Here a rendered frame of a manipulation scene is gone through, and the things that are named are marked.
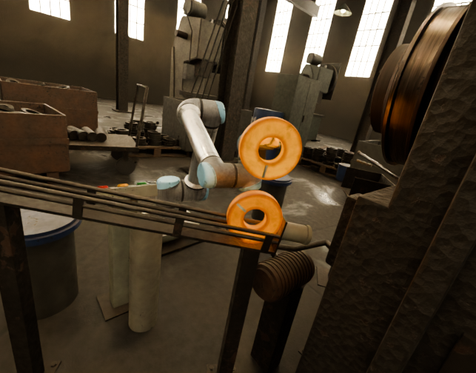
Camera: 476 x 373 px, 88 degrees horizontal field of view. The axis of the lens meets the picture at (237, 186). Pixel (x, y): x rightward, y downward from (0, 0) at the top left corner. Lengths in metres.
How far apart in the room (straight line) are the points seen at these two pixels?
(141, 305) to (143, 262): 0.21
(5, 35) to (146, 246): 11.48
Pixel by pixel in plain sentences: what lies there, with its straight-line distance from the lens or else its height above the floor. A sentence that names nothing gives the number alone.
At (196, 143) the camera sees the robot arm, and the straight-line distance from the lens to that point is 1.00.
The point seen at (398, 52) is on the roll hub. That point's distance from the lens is 0.96.
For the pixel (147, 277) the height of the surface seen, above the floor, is 0.29.
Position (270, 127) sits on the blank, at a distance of 0.60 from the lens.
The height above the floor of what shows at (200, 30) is 2.16.
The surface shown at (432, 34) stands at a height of 1.23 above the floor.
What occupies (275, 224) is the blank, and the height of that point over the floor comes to 0.70.
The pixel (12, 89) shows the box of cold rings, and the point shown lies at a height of 0.66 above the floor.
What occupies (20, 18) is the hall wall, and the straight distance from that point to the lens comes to 12.25.
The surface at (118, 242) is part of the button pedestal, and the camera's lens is 1.18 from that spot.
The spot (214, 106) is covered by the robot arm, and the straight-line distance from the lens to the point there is 1.35.
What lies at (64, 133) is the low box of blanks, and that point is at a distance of 2.70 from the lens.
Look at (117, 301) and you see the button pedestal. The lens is 1.38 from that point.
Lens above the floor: 1.01
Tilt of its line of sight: 20 degrees down
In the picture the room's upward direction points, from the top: 10 degrees clockwise
